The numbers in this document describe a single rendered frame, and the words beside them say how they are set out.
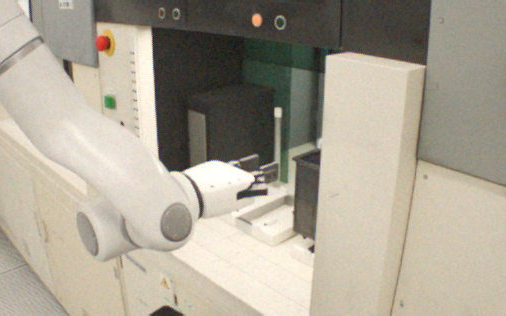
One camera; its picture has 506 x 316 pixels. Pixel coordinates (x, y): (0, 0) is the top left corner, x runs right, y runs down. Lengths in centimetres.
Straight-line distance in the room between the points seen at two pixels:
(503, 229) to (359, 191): 19
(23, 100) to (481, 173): 55
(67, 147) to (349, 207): 37
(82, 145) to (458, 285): 51
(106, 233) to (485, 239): 47
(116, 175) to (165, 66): 86
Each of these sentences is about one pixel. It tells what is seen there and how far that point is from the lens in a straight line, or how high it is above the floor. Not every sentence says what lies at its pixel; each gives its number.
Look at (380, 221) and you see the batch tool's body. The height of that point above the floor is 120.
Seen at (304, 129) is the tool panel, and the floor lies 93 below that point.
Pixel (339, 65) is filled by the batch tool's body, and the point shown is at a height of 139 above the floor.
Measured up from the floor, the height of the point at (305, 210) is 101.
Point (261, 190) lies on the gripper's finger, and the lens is 72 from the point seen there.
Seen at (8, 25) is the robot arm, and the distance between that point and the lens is 59.
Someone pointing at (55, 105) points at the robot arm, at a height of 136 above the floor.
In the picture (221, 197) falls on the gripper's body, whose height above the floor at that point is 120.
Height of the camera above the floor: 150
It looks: 22 degrees down
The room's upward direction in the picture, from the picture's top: straight up
